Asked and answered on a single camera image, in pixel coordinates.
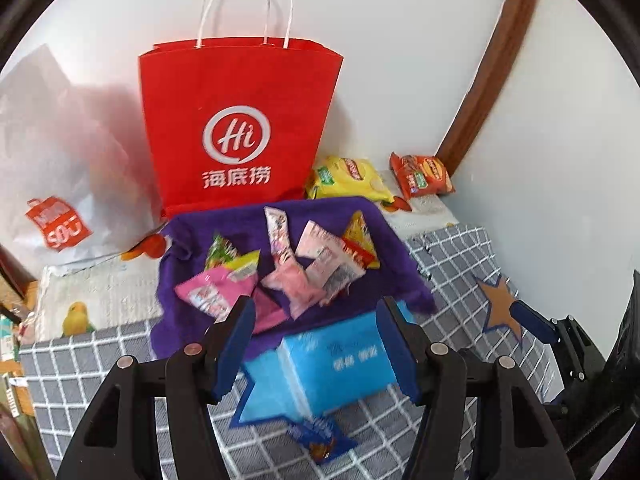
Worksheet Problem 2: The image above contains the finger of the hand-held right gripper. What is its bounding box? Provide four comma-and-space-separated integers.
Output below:
510, 300, 562, 347

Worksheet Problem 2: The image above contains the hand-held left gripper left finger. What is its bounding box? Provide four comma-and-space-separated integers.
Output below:
62, 296, 257, 480

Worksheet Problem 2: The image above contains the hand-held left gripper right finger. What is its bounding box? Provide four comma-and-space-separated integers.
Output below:
375, 297, 576, 480

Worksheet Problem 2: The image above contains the magenta snack packet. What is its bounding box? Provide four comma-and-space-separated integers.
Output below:
174, 250, 290, 333

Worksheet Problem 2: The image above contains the blue tissue pack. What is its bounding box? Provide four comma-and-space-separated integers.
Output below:
242, 310, 416, 418

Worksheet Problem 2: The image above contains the pink pastry packet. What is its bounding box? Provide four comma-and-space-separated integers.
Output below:
260, 260, 326, 320

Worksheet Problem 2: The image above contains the green snack packet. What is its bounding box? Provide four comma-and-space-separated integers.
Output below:
206, 232, 241, 268

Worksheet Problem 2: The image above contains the white pink nougat packet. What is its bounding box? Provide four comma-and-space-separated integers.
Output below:
306, 242, 367, 306

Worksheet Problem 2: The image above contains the pink stick snack packet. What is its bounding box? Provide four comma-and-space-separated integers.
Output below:
264, 206, 297, 266

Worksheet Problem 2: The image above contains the yellow triangular snack packet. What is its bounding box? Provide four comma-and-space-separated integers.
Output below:
341, 210, 381, 270

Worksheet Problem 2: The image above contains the pale pink snack packet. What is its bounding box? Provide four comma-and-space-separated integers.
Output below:
296, 220, 351, 273

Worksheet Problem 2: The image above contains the grey checked cloth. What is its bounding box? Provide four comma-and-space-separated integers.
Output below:
17, 225, 576, 480

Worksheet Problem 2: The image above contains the purple towel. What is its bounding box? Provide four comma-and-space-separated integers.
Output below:
150, 196, 437, 361

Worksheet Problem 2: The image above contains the blue red snack packet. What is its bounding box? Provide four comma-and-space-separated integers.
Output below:
286, 416, 358, 463

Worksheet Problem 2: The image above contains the orange chips bag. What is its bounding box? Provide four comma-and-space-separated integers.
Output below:
389, 152, 456, 200

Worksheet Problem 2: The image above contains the yellow chips bag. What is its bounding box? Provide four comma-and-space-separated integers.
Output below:
306, 156, 393, 202

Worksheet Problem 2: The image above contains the white plastic shopping bag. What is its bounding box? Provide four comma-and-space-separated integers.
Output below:
0, 44, 166, 268

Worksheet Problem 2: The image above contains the red paper bag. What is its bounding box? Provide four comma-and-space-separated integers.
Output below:
137, 0, 345, 220

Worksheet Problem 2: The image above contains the brown wooden door frame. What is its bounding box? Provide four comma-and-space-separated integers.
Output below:
435, 0, 543, 176

